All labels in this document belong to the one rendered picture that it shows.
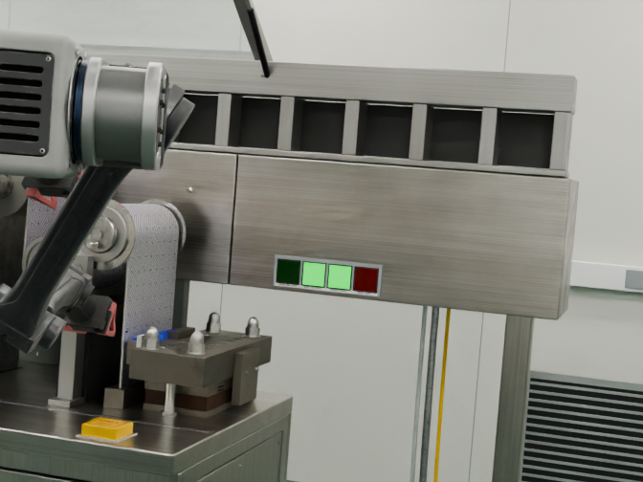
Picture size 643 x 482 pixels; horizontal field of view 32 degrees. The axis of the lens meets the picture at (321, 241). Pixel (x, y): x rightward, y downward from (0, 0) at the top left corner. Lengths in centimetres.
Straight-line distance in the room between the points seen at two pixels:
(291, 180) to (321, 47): 250
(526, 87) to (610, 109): 233
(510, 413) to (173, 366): 81
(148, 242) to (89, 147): 118
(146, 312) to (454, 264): 67
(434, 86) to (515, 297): 49
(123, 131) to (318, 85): 134
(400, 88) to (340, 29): 251
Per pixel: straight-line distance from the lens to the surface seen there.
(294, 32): 506
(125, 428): 212
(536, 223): 243
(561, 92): 244
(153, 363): 229
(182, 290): 266
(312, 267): 253
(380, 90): 251
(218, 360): 232
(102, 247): 234
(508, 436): 265
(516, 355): 262
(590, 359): 479
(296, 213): 254
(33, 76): 124
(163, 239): 248
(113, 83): 125
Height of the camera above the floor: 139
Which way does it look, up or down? 3 degrees down
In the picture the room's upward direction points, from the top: 4 degrees clockwise
